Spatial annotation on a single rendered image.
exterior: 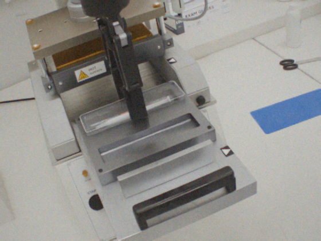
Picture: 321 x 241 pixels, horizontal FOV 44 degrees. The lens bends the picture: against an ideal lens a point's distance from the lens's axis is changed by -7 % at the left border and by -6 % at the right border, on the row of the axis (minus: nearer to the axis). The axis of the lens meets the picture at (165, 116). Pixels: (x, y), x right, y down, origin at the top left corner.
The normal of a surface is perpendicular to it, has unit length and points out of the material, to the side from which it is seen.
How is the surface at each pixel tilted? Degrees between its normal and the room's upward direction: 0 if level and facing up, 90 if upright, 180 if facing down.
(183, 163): 90
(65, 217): 0
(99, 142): 0
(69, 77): 90
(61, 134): 41
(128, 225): 0
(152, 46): 90
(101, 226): 65
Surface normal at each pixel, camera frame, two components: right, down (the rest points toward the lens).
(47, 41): -0.16, -0.78
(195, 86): 0.12, -0.25
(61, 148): 0.38, 0.52
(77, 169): 0.27, 0.14
